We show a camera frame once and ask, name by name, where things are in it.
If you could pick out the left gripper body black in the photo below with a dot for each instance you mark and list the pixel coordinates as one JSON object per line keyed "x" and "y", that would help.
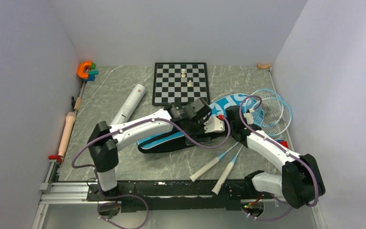
{"x": 197, "y": 128}

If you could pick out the blue racket bag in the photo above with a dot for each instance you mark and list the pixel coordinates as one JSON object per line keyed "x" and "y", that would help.
{"x": 175, "y": 140}

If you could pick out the white shuttlecock tube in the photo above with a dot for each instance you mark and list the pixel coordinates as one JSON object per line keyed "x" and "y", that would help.
{"x": 129, "y": 105}

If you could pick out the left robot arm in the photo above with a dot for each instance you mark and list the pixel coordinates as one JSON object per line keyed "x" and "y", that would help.
{"x": 107, "y": 141}

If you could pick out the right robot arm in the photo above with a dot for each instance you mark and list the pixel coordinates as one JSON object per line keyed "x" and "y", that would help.
{"x": 300, "y": 182}

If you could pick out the black white chessboard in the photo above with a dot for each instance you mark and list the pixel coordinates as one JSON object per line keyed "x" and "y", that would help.
{"x": 170, "y": 87}

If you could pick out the small wooden arch block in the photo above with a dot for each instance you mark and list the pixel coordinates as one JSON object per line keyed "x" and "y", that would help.
{"x": 263, "y": 66}

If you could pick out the red blue toy bricks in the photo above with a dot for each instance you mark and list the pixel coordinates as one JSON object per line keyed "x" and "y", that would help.
{"x": 283, "y": 143}

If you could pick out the teal green toy blocks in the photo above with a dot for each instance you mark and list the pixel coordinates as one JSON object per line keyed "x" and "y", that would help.
{"x": 92, "y": 72}

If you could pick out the orange C-shaped toy block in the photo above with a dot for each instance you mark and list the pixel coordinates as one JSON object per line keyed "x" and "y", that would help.
{"x": 83, "y": 69}

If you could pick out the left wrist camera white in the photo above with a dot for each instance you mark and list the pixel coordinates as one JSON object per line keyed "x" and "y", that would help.
{"x": 214, "y": 125}

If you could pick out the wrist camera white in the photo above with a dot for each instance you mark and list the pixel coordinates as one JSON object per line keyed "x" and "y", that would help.
{"x": 249, "y": 117}
{"x": 214, "y": 125}

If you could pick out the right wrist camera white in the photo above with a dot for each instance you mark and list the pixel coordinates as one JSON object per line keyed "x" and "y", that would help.
{"x": 249, "y": 117}

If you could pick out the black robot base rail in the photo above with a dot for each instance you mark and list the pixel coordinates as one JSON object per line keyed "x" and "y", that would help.
{"x": 183, "y": 194}

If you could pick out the beige cylinder handle tool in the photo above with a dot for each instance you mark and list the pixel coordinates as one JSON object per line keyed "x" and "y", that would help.
{"x": 69, "y": 123}

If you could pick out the aluminium frame rail left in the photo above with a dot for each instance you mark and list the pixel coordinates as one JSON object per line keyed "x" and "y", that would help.
{"x": 57, "y": 193}

